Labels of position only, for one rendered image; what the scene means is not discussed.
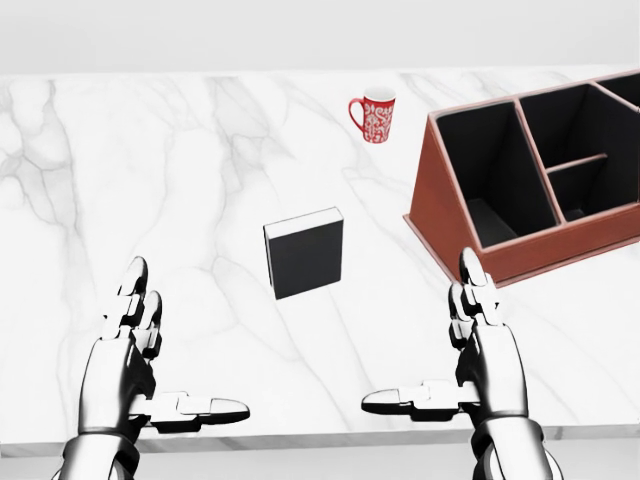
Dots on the red-brown desk caddy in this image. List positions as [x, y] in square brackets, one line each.
[540, 180]

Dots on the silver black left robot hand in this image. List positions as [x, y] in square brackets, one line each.
[107, 375]

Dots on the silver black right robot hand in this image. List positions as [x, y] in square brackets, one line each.
[497, 370]

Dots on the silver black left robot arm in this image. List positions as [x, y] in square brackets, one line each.
[95, 457]

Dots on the red white patterned mug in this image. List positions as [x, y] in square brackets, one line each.
[376, 116]

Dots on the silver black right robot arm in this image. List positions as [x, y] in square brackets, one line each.
[510, 450]

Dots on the black book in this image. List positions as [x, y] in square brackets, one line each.
[306, 256]

